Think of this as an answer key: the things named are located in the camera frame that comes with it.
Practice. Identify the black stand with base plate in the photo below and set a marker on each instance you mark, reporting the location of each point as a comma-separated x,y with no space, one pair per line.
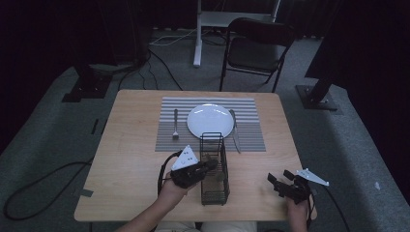
317,96

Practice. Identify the grey striped placemat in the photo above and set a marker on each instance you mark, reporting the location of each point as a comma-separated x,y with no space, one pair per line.
175,145

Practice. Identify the black stand base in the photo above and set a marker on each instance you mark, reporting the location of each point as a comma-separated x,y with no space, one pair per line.
87,87

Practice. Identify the person's right hand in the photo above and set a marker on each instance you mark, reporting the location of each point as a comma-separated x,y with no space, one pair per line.
297,208

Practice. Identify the white desk frame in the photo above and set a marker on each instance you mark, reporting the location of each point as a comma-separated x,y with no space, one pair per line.
198,48

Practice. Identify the metal knife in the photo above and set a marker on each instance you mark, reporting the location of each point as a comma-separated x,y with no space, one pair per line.
236,132

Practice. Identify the black floor strip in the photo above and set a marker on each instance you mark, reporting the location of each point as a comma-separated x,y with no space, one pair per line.
94,126

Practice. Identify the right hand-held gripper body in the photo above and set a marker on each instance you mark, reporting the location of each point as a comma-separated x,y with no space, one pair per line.
298,191

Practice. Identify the grey tape piece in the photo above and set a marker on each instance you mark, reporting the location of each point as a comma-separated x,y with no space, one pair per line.
86,193

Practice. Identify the metal fork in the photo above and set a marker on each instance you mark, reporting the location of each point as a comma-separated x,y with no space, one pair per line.
175,124

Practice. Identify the white round plate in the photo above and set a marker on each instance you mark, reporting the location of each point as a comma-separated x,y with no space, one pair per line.
210,120

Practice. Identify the person's left hand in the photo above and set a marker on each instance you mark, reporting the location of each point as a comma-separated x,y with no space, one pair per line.
172,193

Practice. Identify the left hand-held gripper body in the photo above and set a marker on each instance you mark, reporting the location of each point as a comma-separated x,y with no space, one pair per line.
185,172

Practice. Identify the person's legs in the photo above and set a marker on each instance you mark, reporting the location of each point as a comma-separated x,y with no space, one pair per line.
225,227

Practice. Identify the black folding chair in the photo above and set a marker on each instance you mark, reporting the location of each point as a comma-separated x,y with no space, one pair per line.
254,51

